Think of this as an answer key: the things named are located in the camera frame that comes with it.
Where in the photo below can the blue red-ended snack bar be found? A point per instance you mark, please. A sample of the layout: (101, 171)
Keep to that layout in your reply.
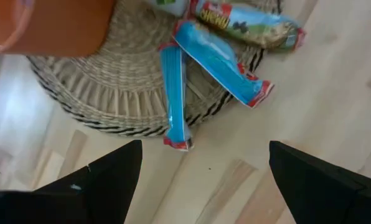
(174, 93)
(213, 56)

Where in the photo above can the round woven placemat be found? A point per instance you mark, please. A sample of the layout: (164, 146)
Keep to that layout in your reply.
(120, 77)

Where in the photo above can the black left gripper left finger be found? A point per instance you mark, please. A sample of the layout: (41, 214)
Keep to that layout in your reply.
(104, 186)

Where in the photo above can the green plant in white pot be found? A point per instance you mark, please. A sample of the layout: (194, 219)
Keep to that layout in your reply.
(170, 6)

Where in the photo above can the Chewy granola bar red ends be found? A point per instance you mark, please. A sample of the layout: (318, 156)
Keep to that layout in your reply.
(257, 28)

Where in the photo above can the terracotta plastic basket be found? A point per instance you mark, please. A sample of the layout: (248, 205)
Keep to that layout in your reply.
(64, 28)

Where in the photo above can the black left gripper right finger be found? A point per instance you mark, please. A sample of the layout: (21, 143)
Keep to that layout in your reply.
(313, 193)

